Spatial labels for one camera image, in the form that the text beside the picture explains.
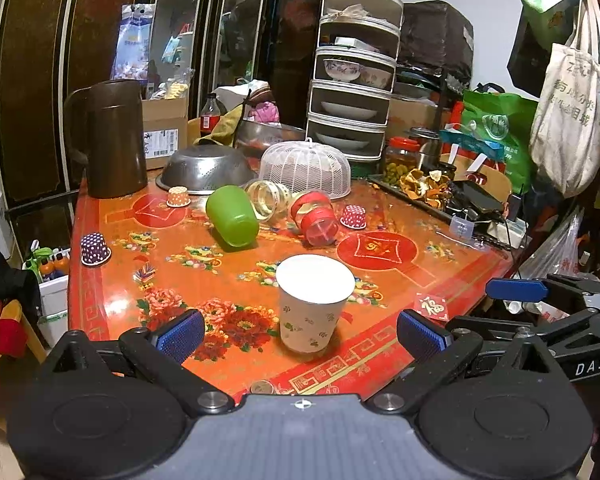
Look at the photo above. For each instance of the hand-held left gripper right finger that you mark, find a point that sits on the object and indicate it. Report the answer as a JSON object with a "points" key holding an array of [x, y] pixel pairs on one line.
{"points": [[421, 337]]}

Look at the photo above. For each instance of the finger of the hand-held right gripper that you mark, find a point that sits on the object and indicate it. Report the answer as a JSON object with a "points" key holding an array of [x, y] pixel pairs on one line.
{"points": [[495, 327], [517, 289]]}

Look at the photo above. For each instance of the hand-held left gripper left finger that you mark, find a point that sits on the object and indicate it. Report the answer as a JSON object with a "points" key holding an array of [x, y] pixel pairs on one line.
{"points": [[179, 336]]}

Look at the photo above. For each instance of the white floral paper cup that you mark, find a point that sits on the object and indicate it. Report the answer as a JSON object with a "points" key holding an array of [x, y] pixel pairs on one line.
{"points": [[312, 305]]}

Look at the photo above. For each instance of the purple dotted capsule cup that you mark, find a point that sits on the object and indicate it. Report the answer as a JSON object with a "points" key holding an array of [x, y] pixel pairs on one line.
{"points": [[95, 249]]}

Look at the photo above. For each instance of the green plastic cup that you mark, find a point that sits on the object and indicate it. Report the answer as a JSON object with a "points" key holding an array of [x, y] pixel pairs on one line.
{"points": [[232, 216]]}

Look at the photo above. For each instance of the red dotted capsule cup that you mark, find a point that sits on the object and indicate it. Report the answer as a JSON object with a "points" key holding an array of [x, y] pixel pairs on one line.
{"points": [[353, 216]]}

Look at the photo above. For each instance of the orange white capsule cup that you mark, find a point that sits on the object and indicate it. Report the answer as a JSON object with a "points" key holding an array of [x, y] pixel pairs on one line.
{"points": [[178, 196]]}

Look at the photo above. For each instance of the red square sticker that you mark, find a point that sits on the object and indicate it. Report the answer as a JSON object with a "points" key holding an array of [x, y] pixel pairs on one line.
{"points": [[431, 306]]}

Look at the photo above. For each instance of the red floral tablecloth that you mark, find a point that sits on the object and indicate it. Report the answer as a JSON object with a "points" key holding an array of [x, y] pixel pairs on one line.
{"points": [[180, 270]]}

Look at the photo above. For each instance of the coin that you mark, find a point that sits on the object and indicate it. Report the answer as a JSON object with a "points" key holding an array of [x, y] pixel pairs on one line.
{"points": [[261, 388]]}

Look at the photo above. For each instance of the white box of bottles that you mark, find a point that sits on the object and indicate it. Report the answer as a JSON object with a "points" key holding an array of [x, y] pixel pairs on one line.
{"points": [[52, 280]]}

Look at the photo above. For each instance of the green shopping bag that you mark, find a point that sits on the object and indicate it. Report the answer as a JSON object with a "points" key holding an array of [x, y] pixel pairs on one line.
{"points": [[500, 132]]}

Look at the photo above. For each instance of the red labelled glass jar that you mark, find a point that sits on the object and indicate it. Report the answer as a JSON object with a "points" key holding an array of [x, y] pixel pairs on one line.
{"points": [[314, 217]]}

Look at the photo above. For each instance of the clear glass jar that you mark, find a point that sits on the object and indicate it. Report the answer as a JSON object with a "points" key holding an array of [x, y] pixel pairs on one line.
{"points": [[266, 199]]}

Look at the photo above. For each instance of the steel colander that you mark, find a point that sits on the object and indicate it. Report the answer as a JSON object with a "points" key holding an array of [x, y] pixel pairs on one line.
{"points": [[205, 167]]}

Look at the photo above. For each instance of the red lidded pickle jar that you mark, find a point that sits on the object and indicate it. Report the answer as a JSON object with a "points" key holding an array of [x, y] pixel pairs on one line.
{"points": [[401, 156]]}

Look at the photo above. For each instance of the beige canvas tote bag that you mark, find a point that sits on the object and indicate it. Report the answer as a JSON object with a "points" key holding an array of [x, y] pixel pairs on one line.
{"points": [[572, 115]]}

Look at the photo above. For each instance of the white mesh food cover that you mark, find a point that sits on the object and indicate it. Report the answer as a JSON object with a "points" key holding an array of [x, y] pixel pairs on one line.
{"points": [[305, 167]]}

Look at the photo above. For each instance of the brown plastic jug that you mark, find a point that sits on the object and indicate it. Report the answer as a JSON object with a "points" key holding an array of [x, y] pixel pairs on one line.
{"points": [[109, 140]]}

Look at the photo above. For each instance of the cardboard box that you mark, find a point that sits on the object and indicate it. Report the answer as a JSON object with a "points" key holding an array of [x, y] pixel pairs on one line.
{"points": [[164, 127]]}

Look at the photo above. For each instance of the steel bowl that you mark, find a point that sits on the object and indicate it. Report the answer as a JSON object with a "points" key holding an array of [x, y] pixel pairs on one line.
{"points": [[267, 134]]}

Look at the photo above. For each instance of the cola bottle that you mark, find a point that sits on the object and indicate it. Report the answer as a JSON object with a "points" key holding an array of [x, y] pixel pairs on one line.
{"points": [[211, 114]]}

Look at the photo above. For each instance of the black plastic bag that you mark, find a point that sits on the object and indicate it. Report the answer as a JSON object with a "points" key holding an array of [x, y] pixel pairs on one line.
{"points": [[436, 40]]}

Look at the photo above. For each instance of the white stacked dish rack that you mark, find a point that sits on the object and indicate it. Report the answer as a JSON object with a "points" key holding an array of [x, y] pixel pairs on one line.
{"points": [[355, 70]]}

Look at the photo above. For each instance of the green paper bag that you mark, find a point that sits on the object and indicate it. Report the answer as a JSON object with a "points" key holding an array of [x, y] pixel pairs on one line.
{"points": [[555, 2]]}

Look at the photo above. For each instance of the clear snack bag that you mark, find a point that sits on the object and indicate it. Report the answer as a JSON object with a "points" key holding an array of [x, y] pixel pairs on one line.
{"points": [[132, 42]]}

